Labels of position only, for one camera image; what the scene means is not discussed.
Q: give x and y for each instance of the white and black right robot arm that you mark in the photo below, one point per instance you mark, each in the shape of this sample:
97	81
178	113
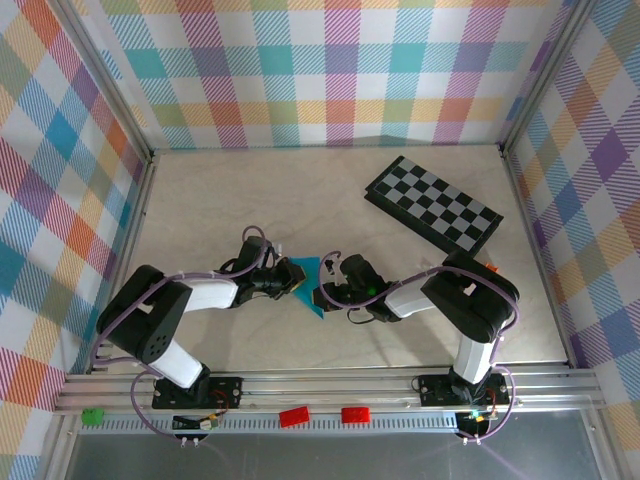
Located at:
410	300

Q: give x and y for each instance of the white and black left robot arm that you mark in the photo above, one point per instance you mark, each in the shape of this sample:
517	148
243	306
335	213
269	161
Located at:
210	295

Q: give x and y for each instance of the red plastic block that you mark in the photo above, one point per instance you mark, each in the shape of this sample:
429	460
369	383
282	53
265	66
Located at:
355	415
294	417

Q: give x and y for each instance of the black and grey chessboard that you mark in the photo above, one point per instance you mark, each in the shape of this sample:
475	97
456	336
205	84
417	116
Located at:
435	205

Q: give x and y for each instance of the orange curved piece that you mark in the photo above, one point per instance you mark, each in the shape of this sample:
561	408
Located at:
492	267

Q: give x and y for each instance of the small circuit board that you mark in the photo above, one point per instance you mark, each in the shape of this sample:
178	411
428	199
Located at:
207	424
475	417

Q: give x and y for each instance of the green connector block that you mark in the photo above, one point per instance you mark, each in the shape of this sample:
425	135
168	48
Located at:
93	417

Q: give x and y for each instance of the aluminium mounting rail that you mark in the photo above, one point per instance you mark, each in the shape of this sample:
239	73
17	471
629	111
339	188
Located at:
350	387

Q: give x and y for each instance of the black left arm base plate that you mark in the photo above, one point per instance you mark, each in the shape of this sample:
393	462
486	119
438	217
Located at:
225	392

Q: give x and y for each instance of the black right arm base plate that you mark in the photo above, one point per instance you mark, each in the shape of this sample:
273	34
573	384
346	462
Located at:
435	390

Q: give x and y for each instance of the aluminium side rail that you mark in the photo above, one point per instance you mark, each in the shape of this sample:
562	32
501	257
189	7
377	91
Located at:
137	210
521	210

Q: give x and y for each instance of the aluminium frame post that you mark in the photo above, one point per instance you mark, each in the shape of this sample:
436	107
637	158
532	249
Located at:
107	75
542	75

